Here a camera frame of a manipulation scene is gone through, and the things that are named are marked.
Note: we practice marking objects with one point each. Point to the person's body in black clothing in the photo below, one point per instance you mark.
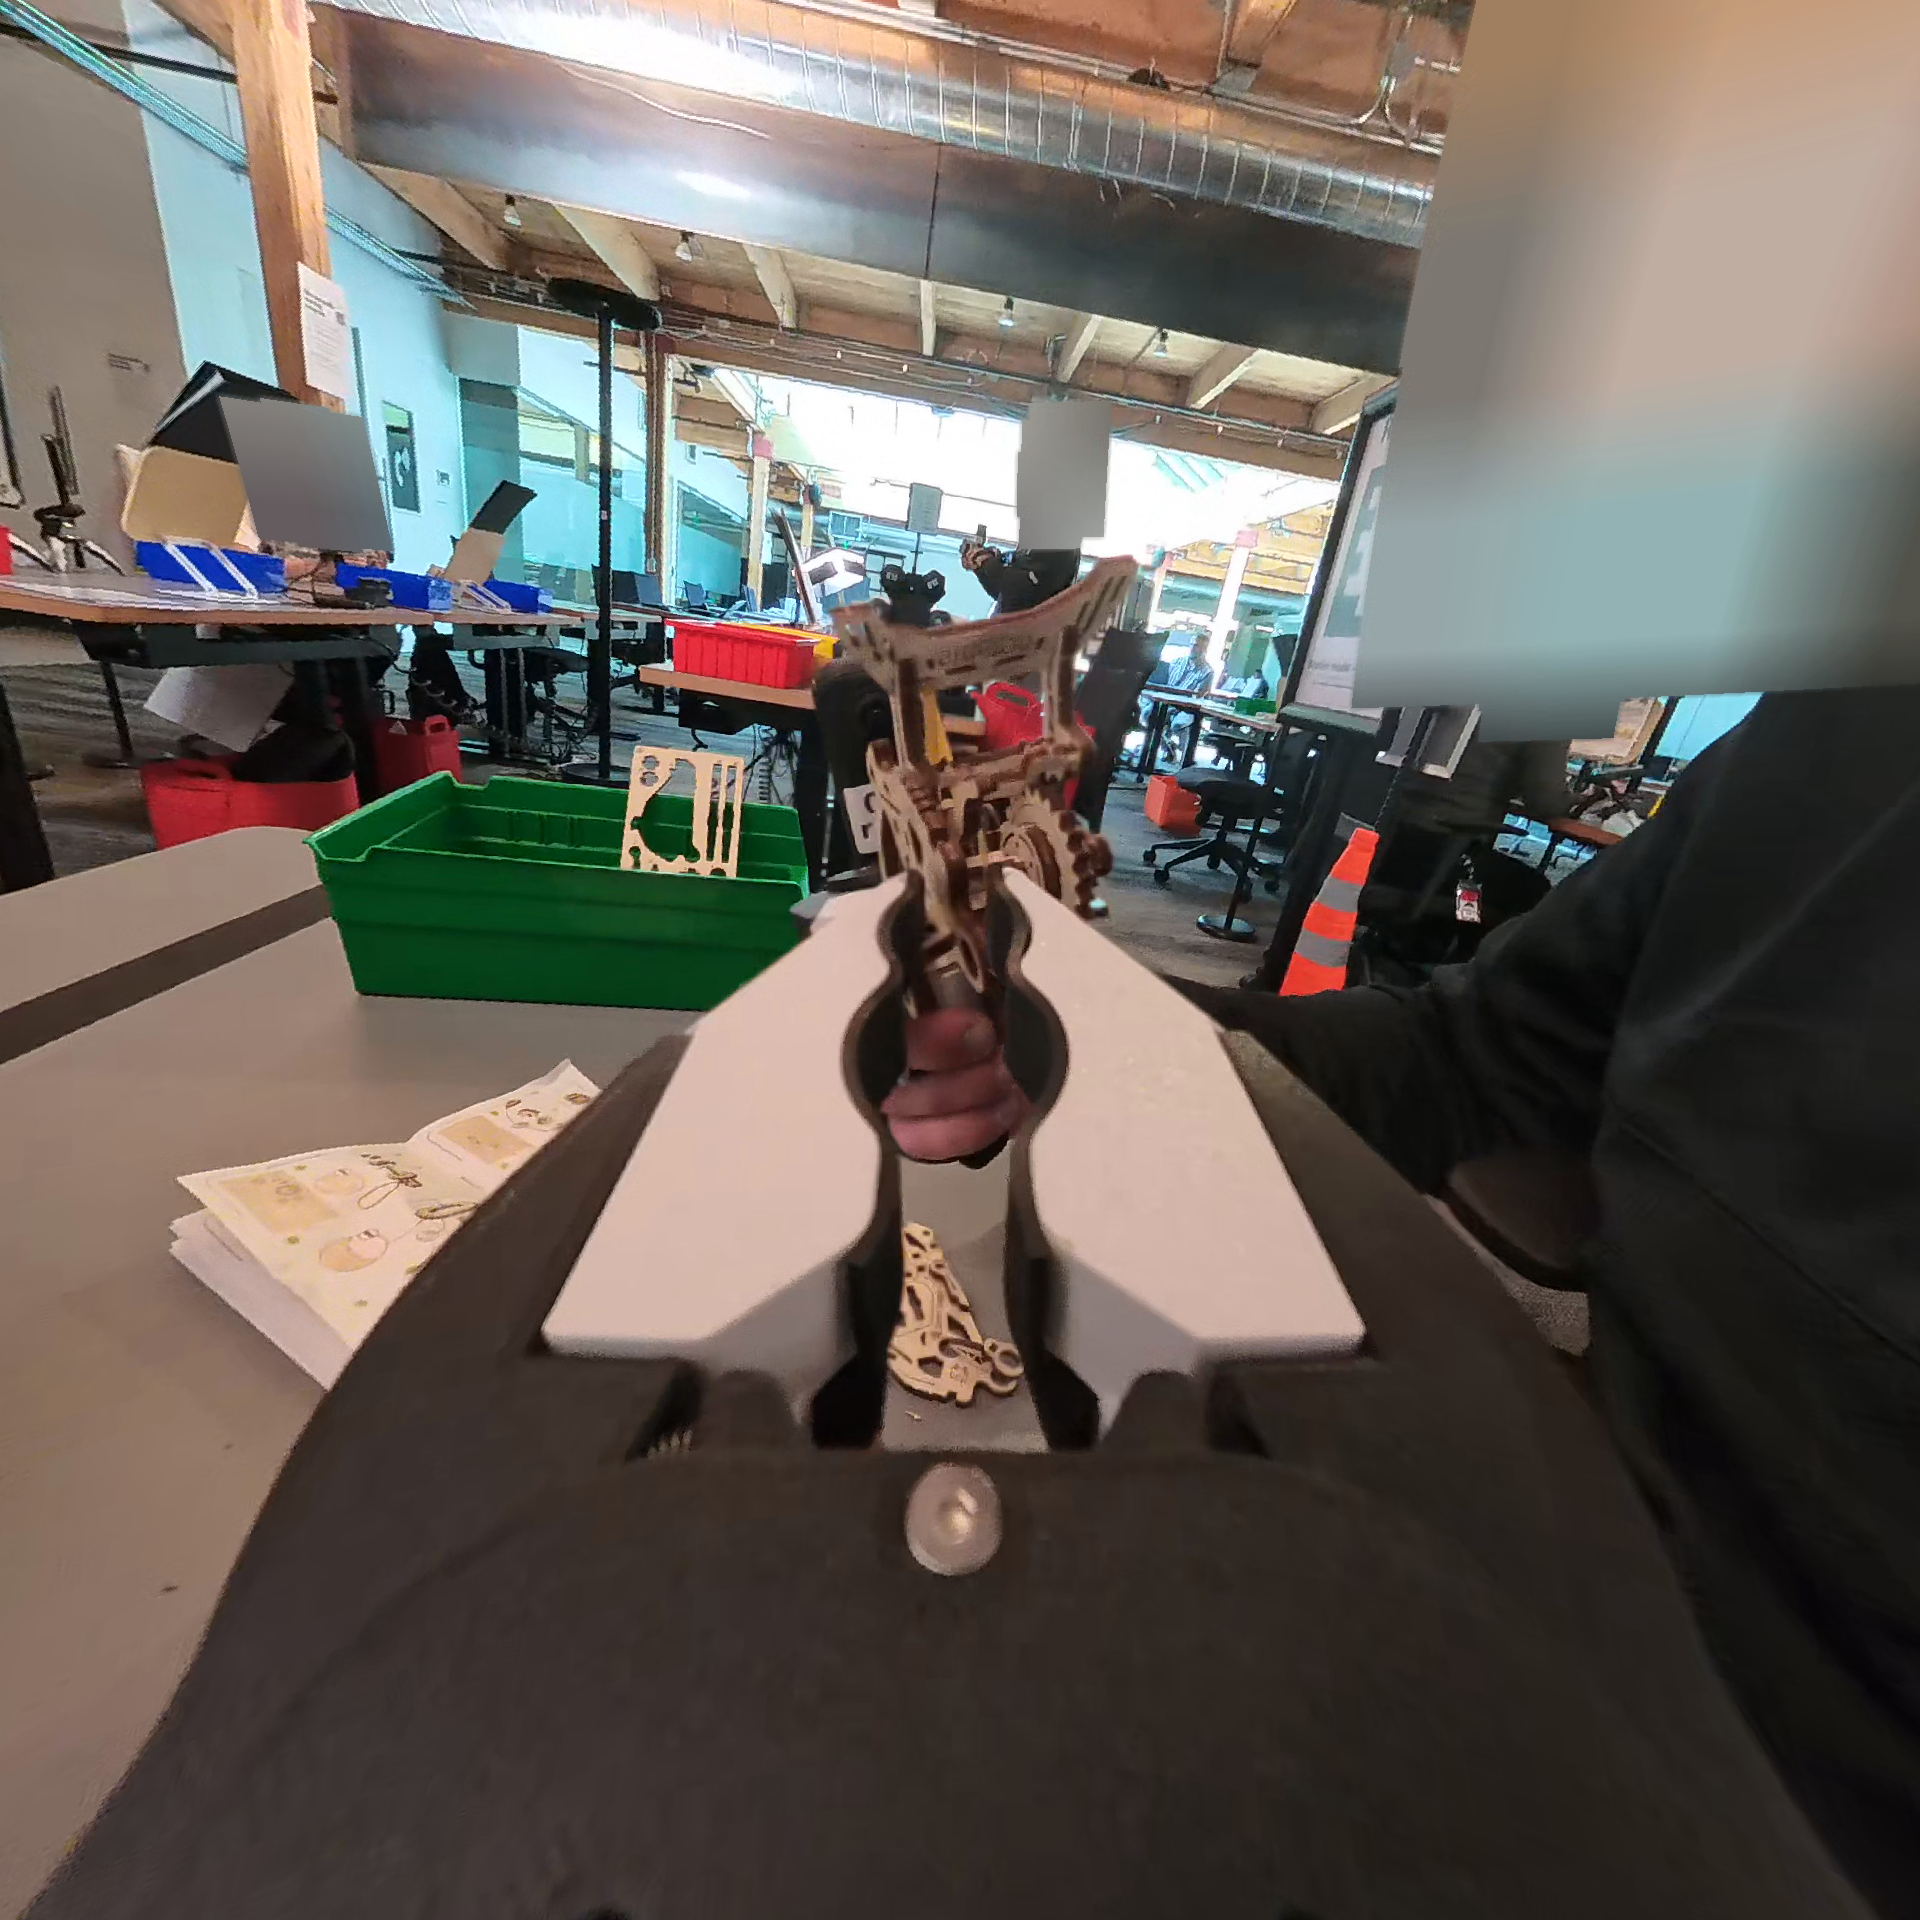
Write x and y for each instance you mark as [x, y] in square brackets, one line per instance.
[1771, 1349]

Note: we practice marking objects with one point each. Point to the ornate flat wooden part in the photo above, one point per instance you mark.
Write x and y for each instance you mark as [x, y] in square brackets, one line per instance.
[945, 1335]

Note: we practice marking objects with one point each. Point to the wooden buggy model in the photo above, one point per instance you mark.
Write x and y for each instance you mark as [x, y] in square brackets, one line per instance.
[975, 662]

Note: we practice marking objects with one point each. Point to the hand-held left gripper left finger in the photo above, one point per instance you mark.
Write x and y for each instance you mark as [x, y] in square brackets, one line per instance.
[706, 1201]

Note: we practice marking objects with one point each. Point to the black framed monitor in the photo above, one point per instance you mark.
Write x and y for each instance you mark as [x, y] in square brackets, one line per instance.
[1330, 630]

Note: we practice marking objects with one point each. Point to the red floor bin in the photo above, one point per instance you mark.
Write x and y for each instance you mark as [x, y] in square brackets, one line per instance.
[247, 803]
[422, 758]

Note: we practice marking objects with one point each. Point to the red bin on desk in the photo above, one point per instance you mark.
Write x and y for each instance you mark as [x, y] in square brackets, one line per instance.
[750, 657]

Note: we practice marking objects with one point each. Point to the orange traffic cone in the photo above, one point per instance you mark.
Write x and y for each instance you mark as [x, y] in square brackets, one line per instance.
[1330, 930]

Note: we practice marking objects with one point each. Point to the plywood parts sheet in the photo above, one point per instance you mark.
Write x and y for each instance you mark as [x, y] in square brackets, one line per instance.
[653, 848]

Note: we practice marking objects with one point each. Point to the beige board stand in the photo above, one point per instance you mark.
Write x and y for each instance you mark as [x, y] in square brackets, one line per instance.
[181, 494]

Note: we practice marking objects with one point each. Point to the long desk with bins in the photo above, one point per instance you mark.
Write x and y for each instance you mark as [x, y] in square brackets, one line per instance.
[90, 599]

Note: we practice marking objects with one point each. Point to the open instruction booklet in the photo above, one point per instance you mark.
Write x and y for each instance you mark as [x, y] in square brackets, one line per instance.
[331, 1214]

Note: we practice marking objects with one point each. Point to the green plastic bin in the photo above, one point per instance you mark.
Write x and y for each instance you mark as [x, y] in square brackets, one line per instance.
[524, 944]

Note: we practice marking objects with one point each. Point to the black office chair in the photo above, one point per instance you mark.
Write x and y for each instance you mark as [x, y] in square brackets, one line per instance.
[1230, 797]

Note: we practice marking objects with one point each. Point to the person's right hand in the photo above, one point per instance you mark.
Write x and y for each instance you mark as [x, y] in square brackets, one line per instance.
[955, 1088]

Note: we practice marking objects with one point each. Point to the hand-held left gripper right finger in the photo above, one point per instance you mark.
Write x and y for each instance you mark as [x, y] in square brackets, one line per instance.
[1202, 1201]

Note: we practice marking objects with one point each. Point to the blue parts bin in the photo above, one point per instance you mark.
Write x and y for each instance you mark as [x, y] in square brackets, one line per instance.
[500, 597]
[389, 586]
[211, 567]

